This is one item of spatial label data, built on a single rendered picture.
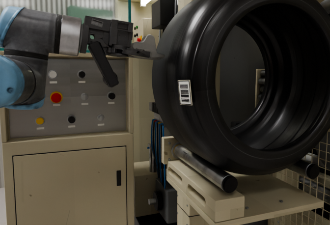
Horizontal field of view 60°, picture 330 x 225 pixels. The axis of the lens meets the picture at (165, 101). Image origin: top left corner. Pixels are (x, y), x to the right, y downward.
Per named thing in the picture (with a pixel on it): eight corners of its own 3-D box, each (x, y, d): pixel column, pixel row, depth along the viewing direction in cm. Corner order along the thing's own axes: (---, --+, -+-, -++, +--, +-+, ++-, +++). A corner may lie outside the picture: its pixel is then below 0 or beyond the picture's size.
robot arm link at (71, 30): (59, 52, 63) (59, 55, 72) (81, 55, 64) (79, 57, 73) (62, 11, 62) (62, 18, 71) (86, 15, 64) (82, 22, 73)
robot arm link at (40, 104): (-15, 108, 57) (-10, 46, 57) (7, 104, 69) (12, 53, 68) (35, 112, 59) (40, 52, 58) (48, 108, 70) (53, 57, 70)
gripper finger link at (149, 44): (170, 37, 72) (135, 30, 69) (167, 60, 73) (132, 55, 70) (166, 38, 75) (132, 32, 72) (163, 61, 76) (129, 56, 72)
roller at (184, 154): (170, 150, 105) (178, 141, 105) (178, 158, 106) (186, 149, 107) (220, 186, 72) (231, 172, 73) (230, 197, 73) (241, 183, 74)
